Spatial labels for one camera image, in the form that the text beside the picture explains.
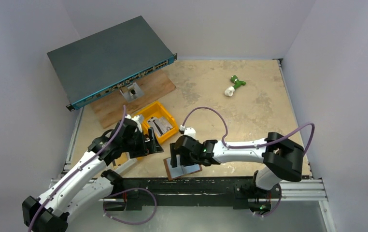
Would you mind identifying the brown leather card holder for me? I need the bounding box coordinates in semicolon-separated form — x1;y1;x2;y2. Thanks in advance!
163;157;202;181

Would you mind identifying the grey metal bracket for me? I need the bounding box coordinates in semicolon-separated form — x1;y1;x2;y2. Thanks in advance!
119;82;144;102

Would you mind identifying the white bin with gold cards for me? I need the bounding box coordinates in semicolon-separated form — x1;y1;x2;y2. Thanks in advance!
111;158;138;175

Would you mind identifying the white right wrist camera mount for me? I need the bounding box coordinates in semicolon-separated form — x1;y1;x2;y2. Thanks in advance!
179;125;196;139

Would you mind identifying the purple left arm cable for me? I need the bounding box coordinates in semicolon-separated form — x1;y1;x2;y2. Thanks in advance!
27;105;157;232

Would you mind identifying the plywood board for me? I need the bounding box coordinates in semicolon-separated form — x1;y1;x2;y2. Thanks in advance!
89;70;176;129

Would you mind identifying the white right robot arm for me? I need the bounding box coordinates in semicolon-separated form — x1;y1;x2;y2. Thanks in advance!
167;132;304;190

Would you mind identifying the yellow bin with silver cards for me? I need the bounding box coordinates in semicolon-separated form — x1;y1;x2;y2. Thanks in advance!
135;101;179;144

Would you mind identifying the top silver magnetic stripe card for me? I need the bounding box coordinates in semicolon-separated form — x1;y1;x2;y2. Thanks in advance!
147;116;173;137

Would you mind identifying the yellow bin with black cards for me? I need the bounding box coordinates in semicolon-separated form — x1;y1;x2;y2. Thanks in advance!
115;152;132;165

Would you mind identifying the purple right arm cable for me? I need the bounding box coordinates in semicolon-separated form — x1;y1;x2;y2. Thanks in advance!
180;106;316;218

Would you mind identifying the green and white plastic fitting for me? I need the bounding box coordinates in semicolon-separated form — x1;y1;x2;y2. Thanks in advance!
224;75;246;97

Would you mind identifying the black metal base rail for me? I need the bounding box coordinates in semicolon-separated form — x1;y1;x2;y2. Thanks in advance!
100;176;282;212

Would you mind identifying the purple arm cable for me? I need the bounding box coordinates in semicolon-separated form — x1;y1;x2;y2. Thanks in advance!
27;105;157;232
180;106;316;218

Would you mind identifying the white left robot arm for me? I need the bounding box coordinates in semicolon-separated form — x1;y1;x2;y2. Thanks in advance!
22;115;164;232

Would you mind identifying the grey network switch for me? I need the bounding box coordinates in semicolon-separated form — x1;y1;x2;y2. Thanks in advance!
47;16;177;111

